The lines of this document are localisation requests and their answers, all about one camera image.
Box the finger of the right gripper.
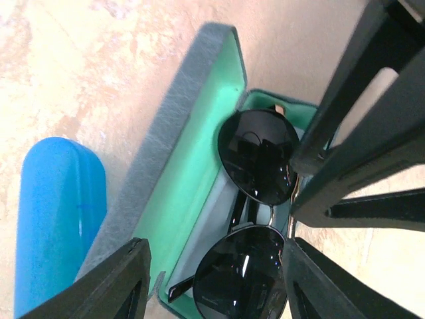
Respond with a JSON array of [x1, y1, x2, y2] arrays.
[[290, 51, 424, 229], [291, 1, 424, 175]]

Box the blue hard glasses case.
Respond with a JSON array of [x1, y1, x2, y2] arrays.
[[13, 137, 107, 318]]

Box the grey-blue teal-lined glasses case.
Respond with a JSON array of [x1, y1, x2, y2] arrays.
[[79, 22, 317, 318]]

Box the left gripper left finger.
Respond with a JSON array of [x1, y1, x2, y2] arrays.
[[23, 237, 151, 318]]

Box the brown tortoiseshell sunglasses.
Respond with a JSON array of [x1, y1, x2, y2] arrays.
[[167, 105, 299, 318]]

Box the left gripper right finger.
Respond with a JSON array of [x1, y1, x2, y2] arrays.
[[283, 237, 417, 318]]

